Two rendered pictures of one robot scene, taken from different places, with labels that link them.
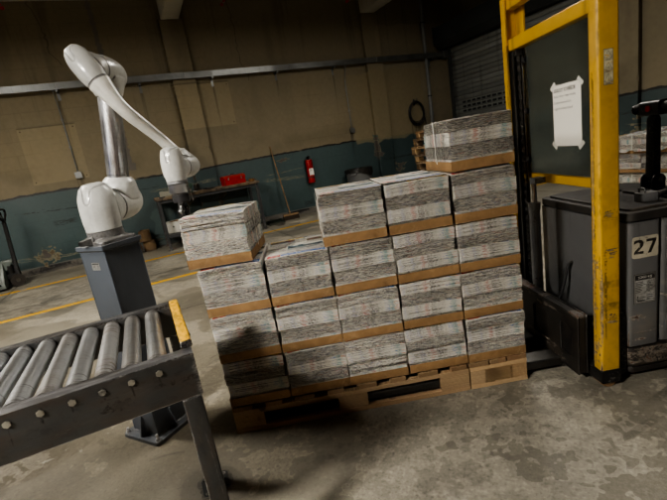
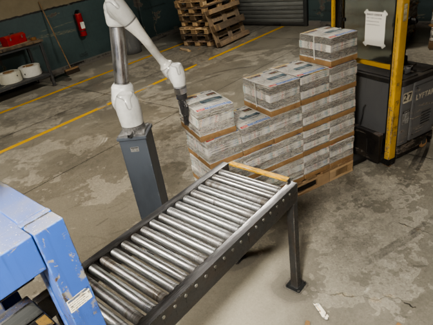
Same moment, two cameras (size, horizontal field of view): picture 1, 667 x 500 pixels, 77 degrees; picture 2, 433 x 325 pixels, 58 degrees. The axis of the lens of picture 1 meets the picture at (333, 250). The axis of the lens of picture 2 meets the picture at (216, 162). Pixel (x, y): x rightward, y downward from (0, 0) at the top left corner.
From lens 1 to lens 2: 180 cm
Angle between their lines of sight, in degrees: 26
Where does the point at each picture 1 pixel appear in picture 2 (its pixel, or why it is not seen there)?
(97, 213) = (136, 114)
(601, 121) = (400, 39)
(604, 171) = (399, 63)
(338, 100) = not seen: outside the picture
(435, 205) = (322, 86)
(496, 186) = (348, 72)
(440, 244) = (322, 107)
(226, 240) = (222, 120)
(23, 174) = not seen: outside the picture
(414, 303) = (308, 140)
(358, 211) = (287, 94)
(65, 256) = not seen: outside the picture
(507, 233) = (350, 97)
